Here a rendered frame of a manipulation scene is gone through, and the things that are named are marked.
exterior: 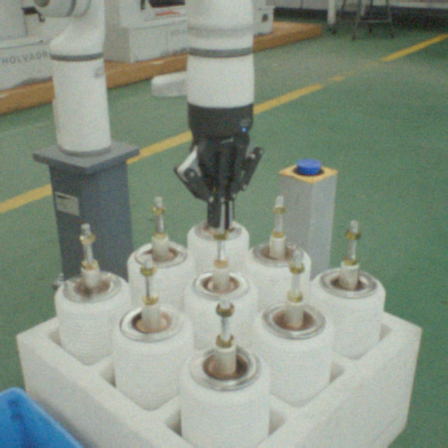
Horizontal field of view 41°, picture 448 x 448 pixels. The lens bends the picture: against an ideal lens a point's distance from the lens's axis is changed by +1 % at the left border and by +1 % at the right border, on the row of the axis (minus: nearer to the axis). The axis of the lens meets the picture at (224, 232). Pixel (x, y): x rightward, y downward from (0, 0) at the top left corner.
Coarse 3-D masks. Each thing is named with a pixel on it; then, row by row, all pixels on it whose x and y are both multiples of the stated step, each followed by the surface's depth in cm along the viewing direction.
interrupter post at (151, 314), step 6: (144, 306) 67; (150, 306) 67; (156, 306) 67; (144, 312) 68; (150, 312) 67; (156, 312) 68; (144, 318) 68; (150, 318) 68; (156, 318) 68; (144, 324) 68; (150, 324) 68; (156, 324) 68
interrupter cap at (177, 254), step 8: (144, 248) 86; (152, 248) 86; (176, 248) 86; (184, 248) 86; (136, 256) 84; (152, 256) 84; (176, 256) 84; (184, 256) 84; (160, 264) 82; (168, 264) 81; (176, 264) 82
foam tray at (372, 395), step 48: (48, 336) 80; (384, 336) 83; (48, 384) 77; (96, 384) 70; (336, 384) 70; (384, 384) 77; (96, 432) 71; (144, 432) 63; (288, 432) 63; (336, 432) 69; (384, 432) 82
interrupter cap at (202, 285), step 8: (208, 272) 80; (232, 272) 80; (200, 280) 78; (208, 280) 78; (232, 280) 78; (240, 280) 78; (248, 280) 78; (192, 288) 76; (200, 288) 76; (208, 288) 76; (232, 288) 76; (240, 288) 76; (248, 288) 76; (200, 296) 75; (208, 296) 74; (216, 296) 74; (232, 296) 74; (240, 296) 74
